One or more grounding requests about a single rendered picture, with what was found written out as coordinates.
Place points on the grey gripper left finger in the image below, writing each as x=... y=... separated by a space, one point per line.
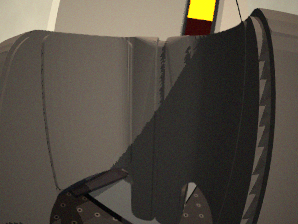
x=73 y=106

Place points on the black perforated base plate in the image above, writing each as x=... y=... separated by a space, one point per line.
x=70 y=210

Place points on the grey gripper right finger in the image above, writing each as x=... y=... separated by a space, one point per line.
x=229 y=122

